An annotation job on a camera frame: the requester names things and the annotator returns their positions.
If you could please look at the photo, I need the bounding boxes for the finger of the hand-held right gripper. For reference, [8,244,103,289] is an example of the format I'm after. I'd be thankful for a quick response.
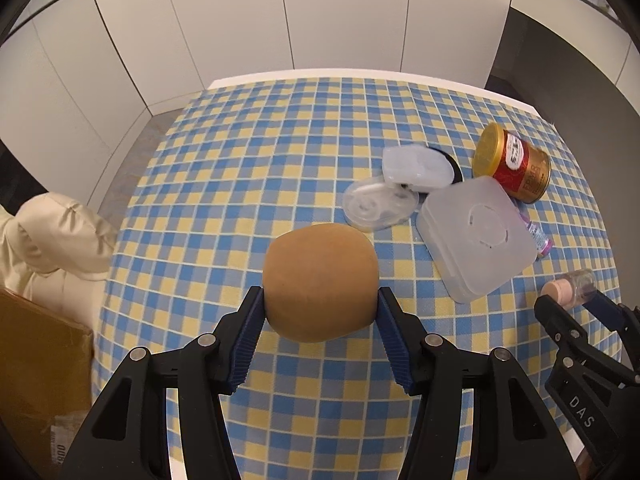
[586,287,640,368]
[534,296,640,386]

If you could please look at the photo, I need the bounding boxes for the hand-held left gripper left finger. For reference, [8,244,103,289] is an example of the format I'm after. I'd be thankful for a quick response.
[59,286,266,480]

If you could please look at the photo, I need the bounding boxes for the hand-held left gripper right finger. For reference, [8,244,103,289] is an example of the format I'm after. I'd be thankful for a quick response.
[377,287,586,480]

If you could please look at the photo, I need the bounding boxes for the small pink bottle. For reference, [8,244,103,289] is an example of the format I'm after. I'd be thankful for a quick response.
[542,269,597,311]

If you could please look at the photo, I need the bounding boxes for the small purple bottle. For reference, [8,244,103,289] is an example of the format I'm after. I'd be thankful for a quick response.
[515,202,554,261]

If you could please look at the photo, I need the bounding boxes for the tan round sponge puff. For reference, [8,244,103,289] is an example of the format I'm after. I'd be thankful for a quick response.
[261,223,379,345]

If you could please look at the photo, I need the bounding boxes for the translucent square plastic container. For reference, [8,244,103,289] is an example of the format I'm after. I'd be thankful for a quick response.
[417,176,538,304]

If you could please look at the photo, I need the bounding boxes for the clear round plastic case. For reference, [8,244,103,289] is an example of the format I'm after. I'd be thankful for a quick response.
[342,177,418,232]

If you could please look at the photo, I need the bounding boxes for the pale blue translucent case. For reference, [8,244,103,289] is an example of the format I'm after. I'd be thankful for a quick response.
[382,145,453,193]

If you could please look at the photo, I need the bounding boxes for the brown cardboard box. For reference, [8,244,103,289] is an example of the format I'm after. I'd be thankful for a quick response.
[0,287,96,466]

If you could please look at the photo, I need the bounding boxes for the red gold tin can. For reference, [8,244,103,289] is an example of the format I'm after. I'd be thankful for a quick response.
[472,122,552,204]

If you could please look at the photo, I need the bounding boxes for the blue yellow checked tablecloth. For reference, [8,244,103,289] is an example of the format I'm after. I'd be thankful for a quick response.
[92,77,623,463]

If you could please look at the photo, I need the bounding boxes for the cream padded chair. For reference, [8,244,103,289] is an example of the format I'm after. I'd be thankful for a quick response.
[0,191,121,326]

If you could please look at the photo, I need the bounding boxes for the white sideboard with dark top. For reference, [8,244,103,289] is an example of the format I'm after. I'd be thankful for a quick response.
[485,0,640,126]

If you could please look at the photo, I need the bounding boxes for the white tall cabinets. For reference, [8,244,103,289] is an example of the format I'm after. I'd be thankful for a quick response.
[0,0,516,211]

